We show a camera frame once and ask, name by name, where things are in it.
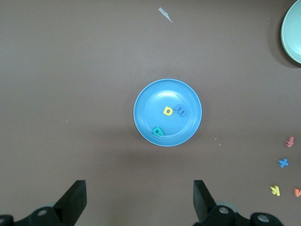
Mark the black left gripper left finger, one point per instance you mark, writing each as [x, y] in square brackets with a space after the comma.
[73, 202]

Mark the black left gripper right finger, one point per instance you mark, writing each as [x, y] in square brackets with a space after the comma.
[202, 202]

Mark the teal foam letter p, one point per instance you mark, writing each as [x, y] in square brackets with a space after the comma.
[161, 134]

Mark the blue foam letter m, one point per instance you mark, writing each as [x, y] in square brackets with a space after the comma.
[181, 110]

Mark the yellow foam letter a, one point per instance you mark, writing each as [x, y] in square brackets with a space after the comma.
[168, 107]

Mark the yellow foam letter k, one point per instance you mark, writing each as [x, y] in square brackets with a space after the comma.
[276, 190]

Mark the blue foam letter x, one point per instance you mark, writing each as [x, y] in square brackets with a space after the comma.
[283, 163]

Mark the orange foam letter v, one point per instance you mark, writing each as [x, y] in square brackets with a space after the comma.
[298, 193]

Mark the red foam letter f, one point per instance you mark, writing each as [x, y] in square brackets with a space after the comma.
[290, 142]

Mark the blue round plate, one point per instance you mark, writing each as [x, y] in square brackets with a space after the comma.
[150, 106]

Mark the brown paper table cover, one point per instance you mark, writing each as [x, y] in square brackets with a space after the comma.
[70, 70]

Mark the pale green round plate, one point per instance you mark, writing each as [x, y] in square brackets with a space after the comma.
[294, 35]

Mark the small grey tape scrap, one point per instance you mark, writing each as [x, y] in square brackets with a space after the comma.
[164, 13]

